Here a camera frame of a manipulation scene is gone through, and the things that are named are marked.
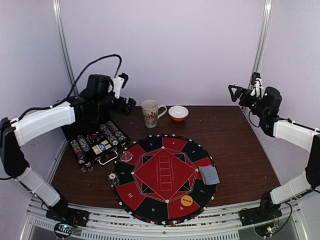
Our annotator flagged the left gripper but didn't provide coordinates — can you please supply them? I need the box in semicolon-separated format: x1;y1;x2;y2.
94;94;136;116

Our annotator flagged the clear dealer button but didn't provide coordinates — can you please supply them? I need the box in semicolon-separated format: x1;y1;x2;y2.
119;151;133;163

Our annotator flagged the poker chip stack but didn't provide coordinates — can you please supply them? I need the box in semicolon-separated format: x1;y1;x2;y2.
108;172;120;187

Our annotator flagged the orange big blind button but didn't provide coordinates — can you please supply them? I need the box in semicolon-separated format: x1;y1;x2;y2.
180;195;194;207

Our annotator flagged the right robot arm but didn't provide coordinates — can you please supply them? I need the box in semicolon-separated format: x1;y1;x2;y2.
228;72;320;221

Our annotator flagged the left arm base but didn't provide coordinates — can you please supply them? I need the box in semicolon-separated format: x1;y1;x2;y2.
41;203;90;240

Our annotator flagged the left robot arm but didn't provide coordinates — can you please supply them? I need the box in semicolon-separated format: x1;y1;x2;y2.
0;73;136;222

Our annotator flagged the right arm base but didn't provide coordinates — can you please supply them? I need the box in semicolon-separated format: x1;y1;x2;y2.
238;207;282;226

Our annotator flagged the beige patterned mug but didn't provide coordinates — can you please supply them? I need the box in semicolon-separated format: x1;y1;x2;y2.
141;99;168;129

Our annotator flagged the black poker chip case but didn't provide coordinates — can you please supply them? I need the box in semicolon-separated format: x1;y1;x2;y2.
62;111;131;171

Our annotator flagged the boxed card deck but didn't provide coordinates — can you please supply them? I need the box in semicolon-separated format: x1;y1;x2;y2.
92;140;112;155

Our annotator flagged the white orange bowl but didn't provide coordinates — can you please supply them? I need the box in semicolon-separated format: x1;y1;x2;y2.
168;105;189;122

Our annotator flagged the blue playing card deck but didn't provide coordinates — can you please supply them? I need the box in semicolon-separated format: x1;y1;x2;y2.
198;165;220;186

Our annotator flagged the round poker mat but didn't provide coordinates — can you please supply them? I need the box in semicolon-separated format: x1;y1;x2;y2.
111;134;218;226

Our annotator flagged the right aluminium frame post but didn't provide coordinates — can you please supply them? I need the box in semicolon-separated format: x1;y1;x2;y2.
252;0;274;73

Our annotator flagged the aluminium frame post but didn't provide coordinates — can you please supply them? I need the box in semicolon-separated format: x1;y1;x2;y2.
252;0;274;73
52;0;75;86

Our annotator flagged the left aluminium frame post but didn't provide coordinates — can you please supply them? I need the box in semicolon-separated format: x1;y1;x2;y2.
52;0;75;86

